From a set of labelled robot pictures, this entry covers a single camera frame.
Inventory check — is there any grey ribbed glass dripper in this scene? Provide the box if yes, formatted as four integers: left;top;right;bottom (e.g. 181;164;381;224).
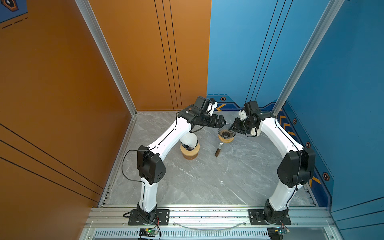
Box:
218;125;236;140

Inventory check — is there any white paper coffee filter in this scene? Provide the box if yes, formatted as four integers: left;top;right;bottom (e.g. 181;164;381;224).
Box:
180;132;198;151

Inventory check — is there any wooden dripper holder ring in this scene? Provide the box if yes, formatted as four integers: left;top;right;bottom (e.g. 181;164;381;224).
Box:
180;142;201;157

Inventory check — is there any coffee filter paper pack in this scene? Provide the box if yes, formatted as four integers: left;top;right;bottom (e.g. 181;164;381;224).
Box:
250;128;261;137

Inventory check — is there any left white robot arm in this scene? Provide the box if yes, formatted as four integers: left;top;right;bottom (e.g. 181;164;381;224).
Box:
137;96;226;219

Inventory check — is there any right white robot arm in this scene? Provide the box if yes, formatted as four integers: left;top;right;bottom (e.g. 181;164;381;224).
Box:
230;101;316;225

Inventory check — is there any orange glass carafe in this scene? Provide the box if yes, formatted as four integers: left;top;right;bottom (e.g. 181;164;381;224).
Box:
182;152;199;160

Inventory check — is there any right green circuit board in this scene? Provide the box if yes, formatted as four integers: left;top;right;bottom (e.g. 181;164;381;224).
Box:
267;228;291;240

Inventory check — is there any green circuit board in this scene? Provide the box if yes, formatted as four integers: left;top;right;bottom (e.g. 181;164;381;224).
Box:
139;228;160;240
267;228;291;240

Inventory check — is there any left green circuit board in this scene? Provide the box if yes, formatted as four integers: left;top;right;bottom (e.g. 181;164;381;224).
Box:
139;228;160;240

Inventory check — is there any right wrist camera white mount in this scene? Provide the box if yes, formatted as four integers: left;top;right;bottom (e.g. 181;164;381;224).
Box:
238;110;248;121

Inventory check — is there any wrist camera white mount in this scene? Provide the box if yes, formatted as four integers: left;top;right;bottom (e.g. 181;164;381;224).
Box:
207;100;218;116
238;110;248;121

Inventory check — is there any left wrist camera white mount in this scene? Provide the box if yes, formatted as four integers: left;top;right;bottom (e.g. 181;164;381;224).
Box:
207;100;218;116

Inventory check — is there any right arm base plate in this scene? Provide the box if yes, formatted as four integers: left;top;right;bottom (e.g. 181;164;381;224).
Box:
248;209;292;226

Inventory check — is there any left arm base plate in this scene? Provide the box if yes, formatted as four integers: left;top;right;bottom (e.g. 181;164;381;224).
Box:
124;209;170;226

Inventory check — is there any right aluminium corner post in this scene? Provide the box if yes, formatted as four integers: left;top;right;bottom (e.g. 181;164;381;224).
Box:
272;0;345;117

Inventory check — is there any aluminium corner post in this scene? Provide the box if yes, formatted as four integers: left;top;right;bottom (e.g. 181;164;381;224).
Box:
272;0;345;117
75;0;137;117

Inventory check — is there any front aluminium rail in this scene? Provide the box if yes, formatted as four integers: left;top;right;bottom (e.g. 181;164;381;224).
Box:
79;205;343;240

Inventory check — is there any left aluminium corner post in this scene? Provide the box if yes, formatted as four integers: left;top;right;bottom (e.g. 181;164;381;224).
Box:
75;0;137;117

